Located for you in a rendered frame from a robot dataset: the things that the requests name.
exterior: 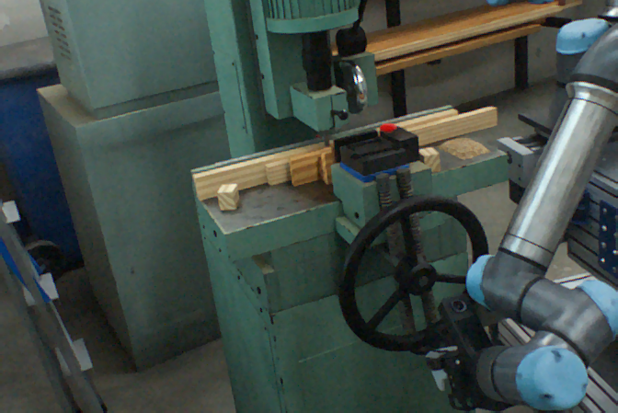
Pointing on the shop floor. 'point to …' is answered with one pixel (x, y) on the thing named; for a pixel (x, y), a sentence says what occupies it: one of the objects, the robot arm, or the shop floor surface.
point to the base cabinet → (324, 348)
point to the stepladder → (26, 295)
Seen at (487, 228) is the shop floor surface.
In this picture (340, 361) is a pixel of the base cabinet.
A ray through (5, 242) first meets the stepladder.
